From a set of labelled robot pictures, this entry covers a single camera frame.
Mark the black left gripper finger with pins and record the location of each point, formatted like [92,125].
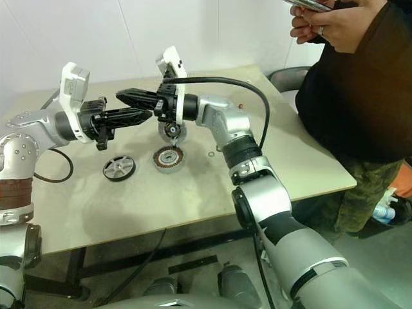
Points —
[128,122]
[132,114]

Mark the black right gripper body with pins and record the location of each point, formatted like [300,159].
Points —
[167,103]

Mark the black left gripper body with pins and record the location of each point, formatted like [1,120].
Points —
[93,122]

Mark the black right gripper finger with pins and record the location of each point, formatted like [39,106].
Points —
[138,94]
[141,104]

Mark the silver smartphone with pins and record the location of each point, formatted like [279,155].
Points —
[309,4]

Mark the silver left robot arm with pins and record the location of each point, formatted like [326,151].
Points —
[19,151]

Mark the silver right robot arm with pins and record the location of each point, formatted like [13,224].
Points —
[273,199]

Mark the silver round motor housing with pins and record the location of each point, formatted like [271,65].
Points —
[181,133]

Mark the copper wound stator disc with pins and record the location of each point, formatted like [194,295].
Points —
[167,158]

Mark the person's left hand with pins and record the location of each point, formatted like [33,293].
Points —
[347,29]

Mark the black rimmed spoked rotor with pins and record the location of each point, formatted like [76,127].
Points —
[119,167]

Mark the black folding chair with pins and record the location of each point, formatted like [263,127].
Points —
[286,75]

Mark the black flat floor strip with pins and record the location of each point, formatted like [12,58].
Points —
[193,264]

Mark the dark grey rounded shape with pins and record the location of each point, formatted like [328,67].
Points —
[236,281]
[162,286]

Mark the person in black top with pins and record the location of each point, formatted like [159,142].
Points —
[370,112]

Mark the white plastic scrap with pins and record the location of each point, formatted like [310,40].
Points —
[391,194]

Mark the blue plastic bottle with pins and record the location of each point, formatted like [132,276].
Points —
[384,213]

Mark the black waste bin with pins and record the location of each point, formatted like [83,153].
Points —
[404,213]

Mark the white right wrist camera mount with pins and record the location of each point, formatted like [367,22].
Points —
[172,59]

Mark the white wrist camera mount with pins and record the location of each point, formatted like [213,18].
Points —
[72,83]
[172,59]

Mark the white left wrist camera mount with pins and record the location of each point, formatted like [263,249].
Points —
[72,83]

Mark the black metal table frame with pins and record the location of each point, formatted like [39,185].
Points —
[78,273]

